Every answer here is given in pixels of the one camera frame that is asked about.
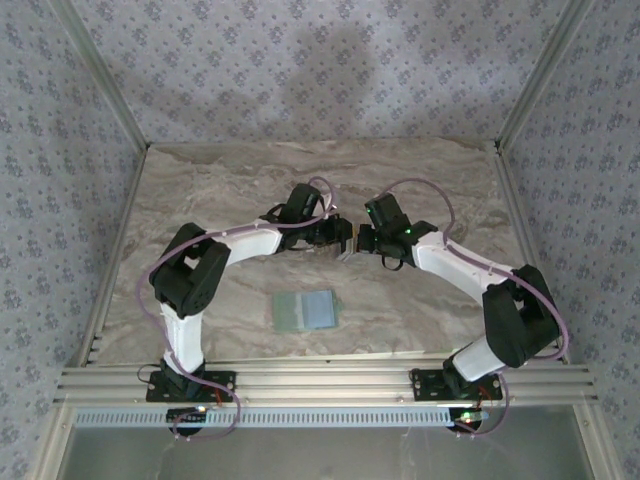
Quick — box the clear acrylic card box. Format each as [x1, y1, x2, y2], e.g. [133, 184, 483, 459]
[339, 227, 362, 265]

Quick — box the black controller board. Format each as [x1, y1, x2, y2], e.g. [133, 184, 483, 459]
[447, 408, 489, 434]
[167, 407, 209, 436]

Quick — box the grey metal panel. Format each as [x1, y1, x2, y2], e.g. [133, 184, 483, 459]
[64, 424, 586, 480]

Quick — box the aluminium frame beam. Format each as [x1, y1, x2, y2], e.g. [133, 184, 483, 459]
[52, 349, 599, 406]

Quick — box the aluminium side rail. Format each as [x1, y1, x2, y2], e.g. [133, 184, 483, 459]
[74, 144, 151, 371]
[492, 144, 571, 366]

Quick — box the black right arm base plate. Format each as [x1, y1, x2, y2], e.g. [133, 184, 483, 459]
[409, 367, 504, 404]

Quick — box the grey slotted cable duct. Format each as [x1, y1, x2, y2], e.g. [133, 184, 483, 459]
[73, 407, 451, 429]

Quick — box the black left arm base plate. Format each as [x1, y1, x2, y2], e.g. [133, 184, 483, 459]
[145, 369, 237, 404]

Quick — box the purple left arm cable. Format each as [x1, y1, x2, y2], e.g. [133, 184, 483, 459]
[137, 175, 337, 444]

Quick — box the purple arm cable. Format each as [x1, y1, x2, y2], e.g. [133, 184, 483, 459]
[137, 175, 337, 444]
[382, 177, 571, 440]

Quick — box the aluminium frame post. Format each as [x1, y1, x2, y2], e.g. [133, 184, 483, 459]
[494, 0, 596, 151]
[52, 0, 151, 149]

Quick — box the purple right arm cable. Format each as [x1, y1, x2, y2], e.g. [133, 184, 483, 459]
[382, 177, 571, 440]

